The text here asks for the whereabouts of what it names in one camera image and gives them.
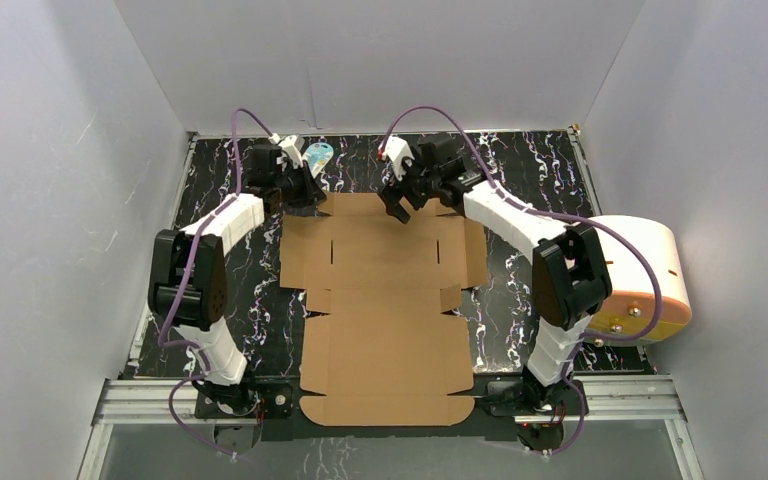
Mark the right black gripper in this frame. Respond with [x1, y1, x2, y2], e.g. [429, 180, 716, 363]
[377, 147, 441, 225]

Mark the brown cardboard box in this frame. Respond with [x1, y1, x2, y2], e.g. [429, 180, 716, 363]
[280, 193, 488, 427]

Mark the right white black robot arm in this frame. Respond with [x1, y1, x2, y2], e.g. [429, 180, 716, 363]
[378, 134, 612, 414]

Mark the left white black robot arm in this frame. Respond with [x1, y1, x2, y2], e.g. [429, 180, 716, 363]
[147, 136, 334, 416]

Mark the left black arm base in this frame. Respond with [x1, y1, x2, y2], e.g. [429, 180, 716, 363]
[191, 372, 294, 456]

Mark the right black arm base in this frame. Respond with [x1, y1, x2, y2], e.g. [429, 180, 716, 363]
[475, 370, 589, 457]

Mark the teal white packaged item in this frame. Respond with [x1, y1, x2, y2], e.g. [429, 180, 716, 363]
[302, 142, 335, 179]

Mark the large white tape roll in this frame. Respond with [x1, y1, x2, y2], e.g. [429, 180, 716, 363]
[588, 215, 692, 344]

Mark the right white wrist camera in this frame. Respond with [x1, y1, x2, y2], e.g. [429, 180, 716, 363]
[379, 135, 414, 181]

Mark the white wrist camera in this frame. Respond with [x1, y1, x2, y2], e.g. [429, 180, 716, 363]
[379, 135, 414, 181]
[268, 133, 304, 169]

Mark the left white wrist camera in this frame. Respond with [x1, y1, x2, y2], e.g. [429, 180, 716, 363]
[268, 133, 304, 169]

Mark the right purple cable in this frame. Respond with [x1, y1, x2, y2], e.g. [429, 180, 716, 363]
[379, 105, 665, 456]

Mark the purple cable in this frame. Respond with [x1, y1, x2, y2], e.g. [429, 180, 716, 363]
[379, 105, 665, 456]
[157, 108, 279, 458]

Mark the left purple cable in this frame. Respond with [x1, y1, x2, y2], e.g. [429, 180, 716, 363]
[157, 108, 279, 458]

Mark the aluminium frame rail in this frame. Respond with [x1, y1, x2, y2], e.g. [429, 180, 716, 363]
[78, 372, 704, 479]

